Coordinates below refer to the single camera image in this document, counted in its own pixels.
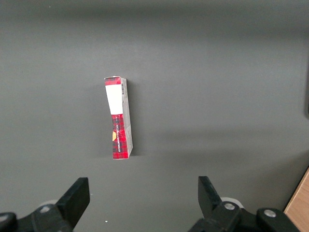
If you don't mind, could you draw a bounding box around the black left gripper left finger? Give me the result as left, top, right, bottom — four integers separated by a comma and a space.
0, 177, 91, 232

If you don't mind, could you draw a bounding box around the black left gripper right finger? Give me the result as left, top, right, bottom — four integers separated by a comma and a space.
187, 176, 300, 232

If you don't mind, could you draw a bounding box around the oak wooden drawer cabinet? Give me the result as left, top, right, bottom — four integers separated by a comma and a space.
283, 166, 309, 232

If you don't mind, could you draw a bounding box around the red tartan carton box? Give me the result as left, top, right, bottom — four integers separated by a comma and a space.
104, 75, 134, 160

